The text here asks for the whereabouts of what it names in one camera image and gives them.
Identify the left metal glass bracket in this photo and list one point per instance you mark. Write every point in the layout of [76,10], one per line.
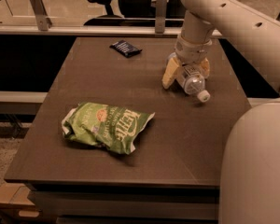
[43,21]

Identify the black office chair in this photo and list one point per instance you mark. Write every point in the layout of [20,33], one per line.
[137,13]

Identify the dark blue snack packet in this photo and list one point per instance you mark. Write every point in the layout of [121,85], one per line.
[125,48]

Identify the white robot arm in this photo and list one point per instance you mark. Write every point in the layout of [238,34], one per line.
[250,173]

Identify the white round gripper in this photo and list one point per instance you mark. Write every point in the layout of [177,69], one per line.
[191,53]

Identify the middle metal glass bracket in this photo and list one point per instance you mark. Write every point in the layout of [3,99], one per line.
[160,16]

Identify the green chips bag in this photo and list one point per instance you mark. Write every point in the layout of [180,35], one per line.
[98,125]

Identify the glass partition panel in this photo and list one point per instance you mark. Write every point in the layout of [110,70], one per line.
[84,3]

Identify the metal glass bracket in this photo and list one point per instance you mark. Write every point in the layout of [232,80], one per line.
[160,16]
[43,21]

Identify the cardboard box under table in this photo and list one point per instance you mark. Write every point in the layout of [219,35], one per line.
[16,208]

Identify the clear plastic water bottle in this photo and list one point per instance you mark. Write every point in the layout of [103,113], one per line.
[192,81]

